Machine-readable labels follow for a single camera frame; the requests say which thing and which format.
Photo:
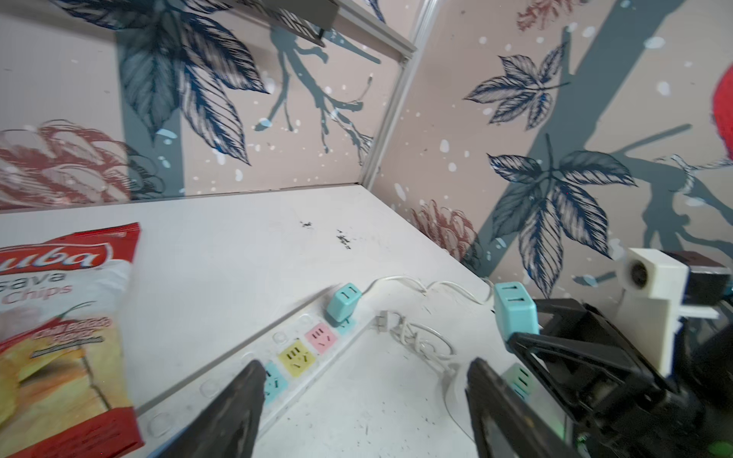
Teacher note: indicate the red Chuba cassava chips bag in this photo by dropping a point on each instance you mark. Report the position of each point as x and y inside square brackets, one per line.
[63, 384]

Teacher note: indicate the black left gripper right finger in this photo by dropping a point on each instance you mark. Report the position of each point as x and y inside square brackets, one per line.
[503, 424]

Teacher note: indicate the teal plug adapter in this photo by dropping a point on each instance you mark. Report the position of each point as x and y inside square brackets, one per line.
[515, 311]
[521, 381]
[342, 304]

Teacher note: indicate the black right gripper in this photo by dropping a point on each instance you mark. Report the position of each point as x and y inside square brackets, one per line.
[619, 404]

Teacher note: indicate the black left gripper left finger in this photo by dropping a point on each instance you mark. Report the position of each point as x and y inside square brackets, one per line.
[229, 426]

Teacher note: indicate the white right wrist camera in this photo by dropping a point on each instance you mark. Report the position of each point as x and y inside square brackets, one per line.
[659, 289]

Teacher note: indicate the white long power strip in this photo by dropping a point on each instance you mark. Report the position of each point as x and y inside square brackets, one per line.
[294, 353]

